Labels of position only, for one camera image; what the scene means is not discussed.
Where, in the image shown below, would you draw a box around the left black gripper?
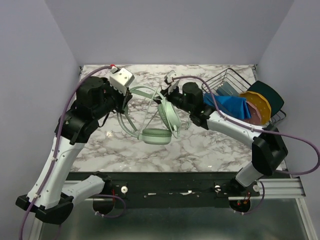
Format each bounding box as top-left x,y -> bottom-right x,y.
93,79 -> 134,120

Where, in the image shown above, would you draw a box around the mint green headphones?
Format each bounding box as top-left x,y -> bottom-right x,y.
116,85 -> 182,146

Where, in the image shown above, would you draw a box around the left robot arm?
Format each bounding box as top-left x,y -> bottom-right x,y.
15,76 -> 133,225

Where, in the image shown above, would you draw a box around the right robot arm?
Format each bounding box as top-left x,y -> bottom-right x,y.
160,82 -> 288,196

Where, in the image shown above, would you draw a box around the grey blue container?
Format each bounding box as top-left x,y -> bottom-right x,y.
216,81 -> 239,97

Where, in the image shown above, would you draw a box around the blue cloth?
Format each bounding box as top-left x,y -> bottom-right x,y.
214,95 -> 252,120

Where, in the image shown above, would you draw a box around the pink dotted plate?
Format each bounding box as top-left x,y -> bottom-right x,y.
243,101 -> 262,126

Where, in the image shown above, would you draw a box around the yellow dotted plate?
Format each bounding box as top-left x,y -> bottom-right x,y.
239,91 -> 272,125

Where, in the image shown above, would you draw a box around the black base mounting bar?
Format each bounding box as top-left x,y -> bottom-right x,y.
67,169 -> 261,210

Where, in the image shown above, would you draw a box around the dark green plate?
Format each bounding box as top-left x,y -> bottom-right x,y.
248,80 -> 285,117

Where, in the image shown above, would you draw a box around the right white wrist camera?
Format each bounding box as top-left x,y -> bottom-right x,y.
164,70 -> 179,95

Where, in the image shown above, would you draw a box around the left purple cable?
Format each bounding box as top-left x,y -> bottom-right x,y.
18,64 -> 118,240

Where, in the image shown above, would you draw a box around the purple cable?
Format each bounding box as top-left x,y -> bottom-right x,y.
171,75 -> 320,215
18,64 -> 118,240

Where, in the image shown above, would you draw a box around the black wire dish rack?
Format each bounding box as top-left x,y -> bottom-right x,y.
201,68 -> 287,126

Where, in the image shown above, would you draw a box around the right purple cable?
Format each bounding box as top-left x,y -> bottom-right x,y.
171,75 -> 320,215

